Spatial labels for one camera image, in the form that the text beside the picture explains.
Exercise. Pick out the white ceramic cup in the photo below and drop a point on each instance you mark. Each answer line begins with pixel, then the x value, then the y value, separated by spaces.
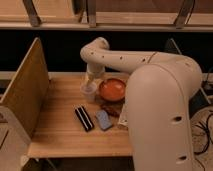
pixel 89 91

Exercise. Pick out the wooden shelf rail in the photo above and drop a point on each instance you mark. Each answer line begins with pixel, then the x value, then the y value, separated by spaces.
pixel 108 15

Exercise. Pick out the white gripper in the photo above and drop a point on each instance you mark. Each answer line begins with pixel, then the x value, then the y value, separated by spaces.
pixel 91 76

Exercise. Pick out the orange ceramic bowl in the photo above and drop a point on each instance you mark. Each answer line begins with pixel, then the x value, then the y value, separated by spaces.
pixel 112 89

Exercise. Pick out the white tube bottle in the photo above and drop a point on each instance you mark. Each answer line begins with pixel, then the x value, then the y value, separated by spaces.
pixel 122 121

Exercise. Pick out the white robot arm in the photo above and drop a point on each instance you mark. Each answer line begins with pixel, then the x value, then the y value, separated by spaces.
pixel 156 102

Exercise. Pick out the red-brown snack bar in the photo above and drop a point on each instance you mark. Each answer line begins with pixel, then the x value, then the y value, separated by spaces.
pixel 112 110

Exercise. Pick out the wooden side panel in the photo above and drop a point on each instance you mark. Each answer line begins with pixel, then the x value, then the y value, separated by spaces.
pixel 22 100

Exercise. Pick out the blue sponge block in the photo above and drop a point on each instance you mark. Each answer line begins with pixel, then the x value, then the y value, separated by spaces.
pixel 103 120

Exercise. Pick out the black striped case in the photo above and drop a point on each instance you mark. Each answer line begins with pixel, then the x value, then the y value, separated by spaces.
pixel 84 118

